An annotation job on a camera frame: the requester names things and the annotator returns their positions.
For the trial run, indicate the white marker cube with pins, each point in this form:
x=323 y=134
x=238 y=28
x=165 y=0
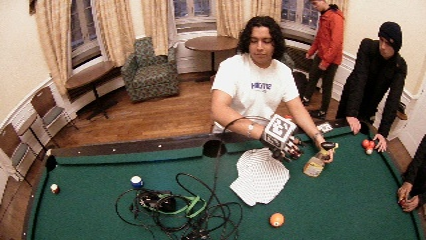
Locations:
x=278 y=131

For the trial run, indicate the green pool table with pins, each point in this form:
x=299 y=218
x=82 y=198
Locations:
x=337 y=206

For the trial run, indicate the green patterned armchair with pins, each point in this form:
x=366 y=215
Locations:
x=150 y=75

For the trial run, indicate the brown and white billiard ball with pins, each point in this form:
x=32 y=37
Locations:
x=54 y=188

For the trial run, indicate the black camera device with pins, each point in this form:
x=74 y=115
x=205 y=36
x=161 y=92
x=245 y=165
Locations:
x=154 y=200

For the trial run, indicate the beige curtain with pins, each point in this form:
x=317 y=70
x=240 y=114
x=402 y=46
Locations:
x=265 y=8
x=114 y=30
x=53 y=40
x=230 y=16
x=156 y=23

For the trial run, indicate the round wooden table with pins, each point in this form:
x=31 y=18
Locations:
x=210 y=43

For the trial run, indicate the red and white billiard ball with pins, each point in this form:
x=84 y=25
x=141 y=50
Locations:
x=369 y=151

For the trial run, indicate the window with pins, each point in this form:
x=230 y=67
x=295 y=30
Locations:
x=298 y=15
x=193 y=11
x=84 y=26

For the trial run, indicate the person in white t-shirt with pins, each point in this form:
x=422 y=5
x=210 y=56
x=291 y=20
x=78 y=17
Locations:
x=254 y=86

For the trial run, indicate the wooden side table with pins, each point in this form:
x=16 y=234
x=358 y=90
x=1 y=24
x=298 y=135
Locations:
x=90 y=78

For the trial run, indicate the white printed marker tag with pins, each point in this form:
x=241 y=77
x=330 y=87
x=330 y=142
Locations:
x=325 y=127

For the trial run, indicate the white striped cloth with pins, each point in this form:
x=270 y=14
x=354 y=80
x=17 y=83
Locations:
x=261 y=176

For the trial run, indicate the orange billiard ball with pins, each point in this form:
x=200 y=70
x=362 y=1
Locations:
x=277 y=219

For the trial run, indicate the blue and white billiard ball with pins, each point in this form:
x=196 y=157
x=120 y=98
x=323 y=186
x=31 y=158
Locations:
x=136 y=182

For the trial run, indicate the yellow spray bottle black trigger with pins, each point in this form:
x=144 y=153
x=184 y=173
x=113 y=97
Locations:
x=314 y=166

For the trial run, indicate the folding chair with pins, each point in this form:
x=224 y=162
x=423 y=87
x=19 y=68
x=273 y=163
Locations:
x=15 y=150
x=48 y=110

